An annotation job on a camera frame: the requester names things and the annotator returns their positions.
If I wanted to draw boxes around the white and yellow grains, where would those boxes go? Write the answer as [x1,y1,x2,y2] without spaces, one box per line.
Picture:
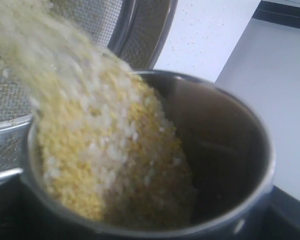
[0,0,196,228]

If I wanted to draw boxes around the stainless steel cup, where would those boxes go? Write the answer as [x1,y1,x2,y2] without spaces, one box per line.
[20,70,276,240]

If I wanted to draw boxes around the round stainless steel sieve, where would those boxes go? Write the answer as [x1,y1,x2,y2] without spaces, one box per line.
[0,0,177,182]

